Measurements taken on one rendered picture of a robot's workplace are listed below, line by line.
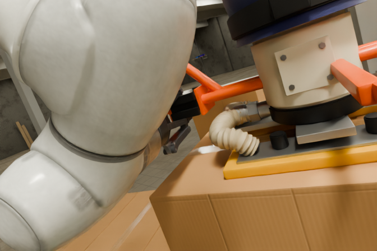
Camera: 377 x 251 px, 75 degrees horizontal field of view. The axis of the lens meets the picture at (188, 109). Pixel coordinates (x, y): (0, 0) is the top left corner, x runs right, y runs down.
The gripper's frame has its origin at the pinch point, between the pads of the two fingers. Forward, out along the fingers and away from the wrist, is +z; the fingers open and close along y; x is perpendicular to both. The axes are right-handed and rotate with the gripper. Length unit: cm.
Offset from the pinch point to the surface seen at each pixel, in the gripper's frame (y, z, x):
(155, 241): 66, 32, -56
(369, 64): 21, 95, 56
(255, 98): 30, 128, -7
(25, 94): -47, 180, -317
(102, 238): 66, 34, -94
